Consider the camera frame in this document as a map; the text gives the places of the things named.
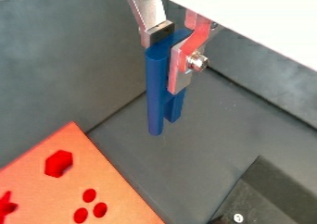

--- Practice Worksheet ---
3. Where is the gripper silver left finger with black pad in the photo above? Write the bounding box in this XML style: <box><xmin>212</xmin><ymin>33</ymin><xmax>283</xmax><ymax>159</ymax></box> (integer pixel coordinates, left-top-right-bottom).
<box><xmin>126</xmin><ymin>0</ymin><xmax>176</xmax><ymax>48</ymax></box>

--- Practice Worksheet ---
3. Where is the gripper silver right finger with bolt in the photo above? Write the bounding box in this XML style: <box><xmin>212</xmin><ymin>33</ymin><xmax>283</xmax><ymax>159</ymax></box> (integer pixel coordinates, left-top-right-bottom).
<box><xmin>168</xmin><ymin>9</ymin><xmax>212</xmax><ymax>94</ymax></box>

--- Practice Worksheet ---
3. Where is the blue square-circle peg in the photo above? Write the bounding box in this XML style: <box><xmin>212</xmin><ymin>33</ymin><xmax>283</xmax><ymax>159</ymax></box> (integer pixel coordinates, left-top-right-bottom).
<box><xmin>145</xmin><ymin>29</ymin><xmax>192</xmax><ymax>136</ymax></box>

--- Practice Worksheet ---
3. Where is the red shape-sorting board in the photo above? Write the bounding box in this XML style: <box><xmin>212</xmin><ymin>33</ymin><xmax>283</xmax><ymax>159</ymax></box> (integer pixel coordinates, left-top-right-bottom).
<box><xmin>0</xmin><ymin>123</ymin><xmax>165</xmax><ymax>224</ymax></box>

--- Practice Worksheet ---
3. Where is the black curved holder stand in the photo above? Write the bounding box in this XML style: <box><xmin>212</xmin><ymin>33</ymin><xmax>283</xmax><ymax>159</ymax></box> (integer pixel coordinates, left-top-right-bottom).
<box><xmin>208</xmin><ymin>156</ymin><xmax>317</xmax><ymax>224</ymax></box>

